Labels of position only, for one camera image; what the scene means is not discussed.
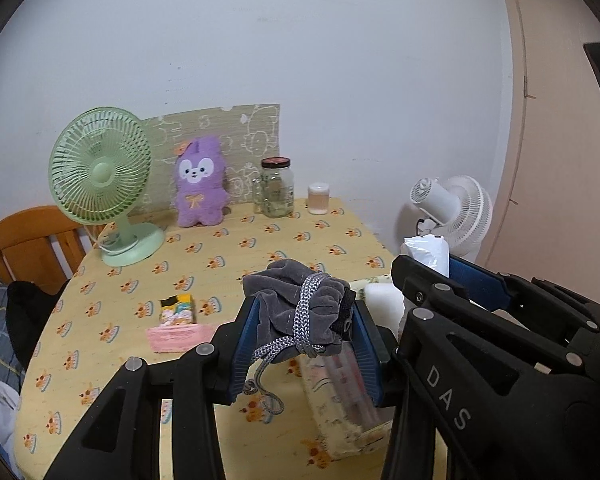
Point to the cotton swab container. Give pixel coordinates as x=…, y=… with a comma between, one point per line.
x=318, y=201

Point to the green desk fan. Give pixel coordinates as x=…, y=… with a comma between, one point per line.
x=100, y=170

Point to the patterned beige board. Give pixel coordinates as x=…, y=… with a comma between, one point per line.
x=250, y=130

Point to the white electric fan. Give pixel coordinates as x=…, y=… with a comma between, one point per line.
x=460, y=210

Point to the glass jar with dark lid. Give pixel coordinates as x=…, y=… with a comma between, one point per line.
x=275, y=192

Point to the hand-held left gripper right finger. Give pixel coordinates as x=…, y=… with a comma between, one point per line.
x=367, y=360

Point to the beige door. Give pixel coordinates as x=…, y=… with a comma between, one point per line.
x=555, y=160

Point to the small yellow snack packet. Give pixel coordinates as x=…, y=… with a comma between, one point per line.
x=177, y=310

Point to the clear pink tube packet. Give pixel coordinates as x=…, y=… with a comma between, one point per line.
x=345, y=385

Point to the black garment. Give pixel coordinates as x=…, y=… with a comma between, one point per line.
x=30, y=315

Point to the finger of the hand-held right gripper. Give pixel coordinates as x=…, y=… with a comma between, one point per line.
x=430, y=285
x=480, y=282

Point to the pink tissue packet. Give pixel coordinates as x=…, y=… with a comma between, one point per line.
x=180, y=337

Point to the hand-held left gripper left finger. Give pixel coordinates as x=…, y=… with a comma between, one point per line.
x=240, y=360

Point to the yellow patterned paper box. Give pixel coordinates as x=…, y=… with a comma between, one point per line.
x=330, y=430

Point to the purple plush toy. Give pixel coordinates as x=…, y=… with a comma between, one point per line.
x=200, y=185

